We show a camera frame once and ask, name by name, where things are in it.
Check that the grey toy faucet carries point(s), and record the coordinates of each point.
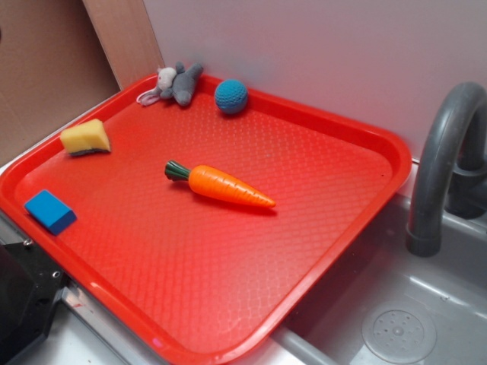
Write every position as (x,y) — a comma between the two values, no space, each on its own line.
(451,176)

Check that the blue knitted ball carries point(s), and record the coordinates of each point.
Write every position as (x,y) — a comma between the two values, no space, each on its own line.
(231,96)

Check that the grey toy sink basin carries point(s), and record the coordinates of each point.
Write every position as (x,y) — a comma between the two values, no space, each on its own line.
(380,304)

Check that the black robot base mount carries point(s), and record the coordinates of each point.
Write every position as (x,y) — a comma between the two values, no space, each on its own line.
(31,288)

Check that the red plastic tray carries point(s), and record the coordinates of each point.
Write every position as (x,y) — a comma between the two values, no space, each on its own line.
(199,280)

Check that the wooden board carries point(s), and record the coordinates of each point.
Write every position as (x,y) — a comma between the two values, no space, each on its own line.
(127,38)

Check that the grey plush bunny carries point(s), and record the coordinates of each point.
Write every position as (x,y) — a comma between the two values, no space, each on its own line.
(178,83)

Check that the orange toy carrot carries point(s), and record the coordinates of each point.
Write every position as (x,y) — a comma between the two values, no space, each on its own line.
(213,183)

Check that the yellow sponge wedge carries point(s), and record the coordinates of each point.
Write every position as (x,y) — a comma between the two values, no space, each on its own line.
(86,138)

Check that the blue rectangular block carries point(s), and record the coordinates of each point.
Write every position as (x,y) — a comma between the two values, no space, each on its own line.
(53,214)

